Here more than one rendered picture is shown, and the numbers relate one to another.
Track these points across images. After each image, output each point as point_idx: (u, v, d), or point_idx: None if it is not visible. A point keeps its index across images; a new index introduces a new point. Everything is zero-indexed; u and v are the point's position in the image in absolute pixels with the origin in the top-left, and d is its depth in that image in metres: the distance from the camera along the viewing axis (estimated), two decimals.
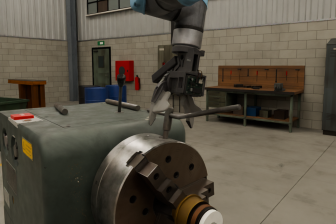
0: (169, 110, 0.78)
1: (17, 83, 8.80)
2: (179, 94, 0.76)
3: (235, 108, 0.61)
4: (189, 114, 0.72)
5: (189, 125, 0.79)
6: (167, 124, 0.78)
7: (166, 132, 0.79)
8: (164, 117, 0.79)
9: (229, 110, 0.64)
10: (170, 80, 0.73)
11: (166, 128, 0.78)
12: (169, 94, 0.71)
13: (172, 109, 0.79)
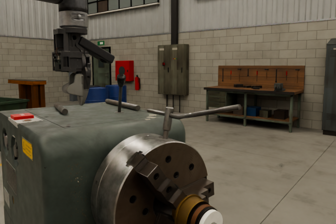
0: (169, 110, 0.78)
1: (17, 83, 8.80)
2: (81, 71, 0.81)
3: (235, 108, 0.61)
4: (189, 114, 0.72)
5: (82, 102, 0.83)
6: (167, 124, 0.78)
7: (166, 132, 0.79)
8: (164, 117, 0.79)
9: (229, 110, 0.64)
10: None
11: (166, 128, 0.78)
12: (69, 76, 0.82)
13: (172, 109, 0.79)
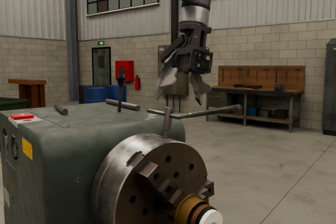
0: (169, 110, 0.78)
1: (17, 83, 8.80)
2: (187, 72, 0.77)
3: (235, 108, 0.61)
4: (189, 114, 0.72)
5: (198, 103, 0.81)
6: (167, 124, 0.78)
7: (166, 132, 0.79)
8: (164, 117, 0.79)
9: (229, 110, 0.64)
10: (178, 58, 0.74)
11: (166, 128, 0.78)
12: (177, 70, 0.72)
13: (172, 109, 0.79)
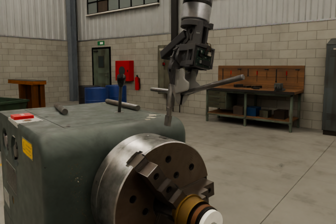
0: None
1: (17, 83, 8.80)
2: (188, 68, 0.77)
3: (239, 79, 0.61)
4: (193, 89, 0.72)
5: (180, 101, 0.76)
6: (170, 100, 0.78)
7: (169, 109, 0.79)
8: (167, 94, 0.79)
9: (233, 81, 0.64)
10: (179, 54, 0.74)
11: (170, 104, 0.78)
12: (184, 71, 0.73)
13: None
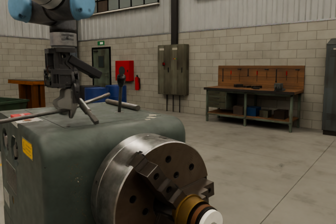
0: None
1: (17, 83, 8.80)
2: (71, 87, 0.88)
3: None
4: (52, 113, 0.88)
5: (71, 115, 0.90)
6: (83, 111, 0.90)
7: (87, 115, 0.89)
8: None
9: (8, 119, 0.82)
10: None
11: (84, 113, 0.90)
12: (59, 91, 0.89)
13: None
